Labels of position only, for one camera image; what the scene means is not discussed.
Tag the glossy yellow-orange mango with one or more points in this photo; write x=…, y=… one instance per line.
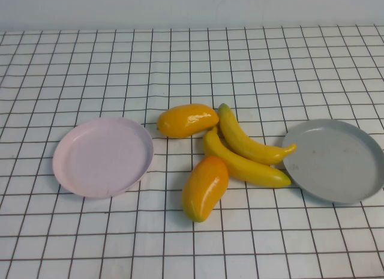
x=186, y=121

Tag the yellow banana with green tip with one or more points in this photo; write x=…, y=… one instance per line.
x=240, y=168
x=246, y=144

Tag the orange mango with green tip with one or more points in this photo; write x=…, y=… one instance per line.
x=204, y=189

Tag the pink round plate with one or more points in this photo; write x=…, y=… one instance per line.
x=102, y=159

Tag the grey round plate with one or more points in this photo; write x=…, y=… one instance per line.
x=336, y=165

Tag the white grid-pattern tablecloth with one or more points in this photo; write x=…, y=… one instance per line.
x=192, y=66

